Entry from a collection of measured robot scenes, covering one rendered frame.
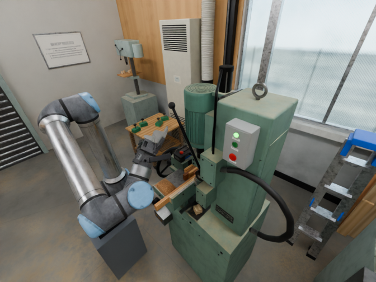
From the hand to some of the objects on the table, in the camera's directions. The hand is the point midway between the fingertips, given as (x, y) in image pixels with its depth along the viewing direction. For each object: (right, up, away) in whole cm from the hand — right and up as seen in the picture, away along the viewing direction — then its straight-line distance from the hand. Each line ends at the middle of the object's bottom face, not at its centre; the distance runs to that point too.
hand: (161, 129), depth 85 cm
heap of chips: (-1, -36, +26) cm, 44 cm away
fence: (+26, -30, +32) cm, 51 cm away
